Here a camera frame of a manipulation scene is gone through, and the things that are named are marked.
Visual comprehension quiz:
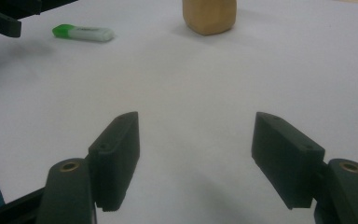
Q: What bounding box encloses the green and white marker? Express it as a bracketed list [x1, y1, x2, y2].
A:
[51, 23, 116, 43]

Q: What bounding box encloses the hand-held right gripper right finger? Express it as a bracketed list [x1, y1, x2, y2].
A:
[251, 111, 326, 210]

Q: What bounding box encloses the light wooden block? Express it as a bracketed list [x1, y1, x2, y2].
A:
[182, 0, 238, 36]

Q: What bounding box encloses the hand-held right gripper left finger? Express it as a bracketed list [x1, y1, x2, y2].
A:
[88, 111, 141, 213]

